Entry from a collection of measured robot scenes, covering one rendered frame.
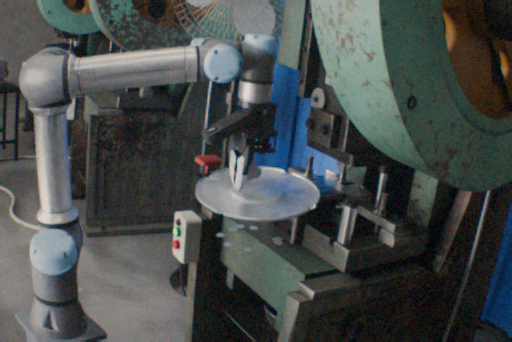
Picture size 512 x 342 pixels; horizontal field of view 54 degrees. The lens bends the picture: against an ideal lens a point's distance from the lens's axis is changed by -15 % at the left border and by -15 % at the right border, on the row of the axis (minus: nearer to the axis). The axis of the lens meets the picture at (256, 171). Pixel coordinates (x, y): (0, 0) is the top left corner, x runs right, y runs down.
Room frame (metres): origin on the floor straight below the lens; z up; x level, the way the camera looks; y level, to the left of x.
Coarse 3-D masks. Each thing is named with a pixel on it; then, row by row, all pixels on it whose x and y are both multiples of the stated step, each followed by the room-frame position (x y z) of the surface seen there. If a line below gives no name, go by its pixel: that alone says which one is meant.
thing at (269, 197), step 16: (224, 176) 1.38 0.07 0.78; (272, 176) 1.40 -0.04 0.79; (208, 192) 1.28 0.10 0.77; (224, 192) 1.28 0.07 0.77; (240, 192) 1.28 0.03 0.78; (256, 192) 1.28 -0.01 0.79; (272, 192) 1.29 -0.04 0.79; (288, 192) 1.31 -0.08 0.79; (304, 192) 1.31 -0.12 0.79; (208, 208) 1.20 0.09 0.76; (224, 208) 1.20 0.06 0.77; (240, 208) 1.21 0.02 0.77; (256, 208) 1.21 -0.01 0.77; (272, 208) 1.22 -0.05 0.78; (288, 208) 1.22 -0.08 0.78
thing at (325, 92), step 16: (320, 64) 1.47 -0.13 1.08; (320, 80) 1.46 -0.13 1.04; (320, 96) 1.43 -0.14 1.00; (336, 96) 1.40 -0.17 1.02; (320, 112) 1.40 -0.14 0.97; (336, 112) 1.39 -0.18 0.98; (320, 128) 1.37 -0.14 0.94; (336, 128) 1.36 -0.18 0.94; (352, 128) 1.36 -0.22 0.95; (336, 144) 1.37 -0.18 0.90; (352, 144) 1.36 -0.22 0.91; (368, 144) 1.39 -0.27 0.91
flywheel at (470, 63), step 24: (456, 0) 1.06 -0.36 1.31; (480, 0) 1.05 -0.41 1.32; (504, 0) 1.00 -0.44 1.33; (456, 24) 1.07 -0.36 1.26; (480, 24) 1.07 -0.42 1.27; (504, 24) 1.01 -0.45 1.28; (456, 48) 1.07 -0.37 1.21; (480, 48) 1.12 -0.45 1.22; (504, 48) 1.18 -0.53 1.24; (456, 72) 1.08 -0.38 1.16; (480, 72) 1.13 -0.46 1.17; (504, 72) 1.22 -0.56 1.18; (480, 96) 1.14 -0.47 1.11; (504, 96) 1.20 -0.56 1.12
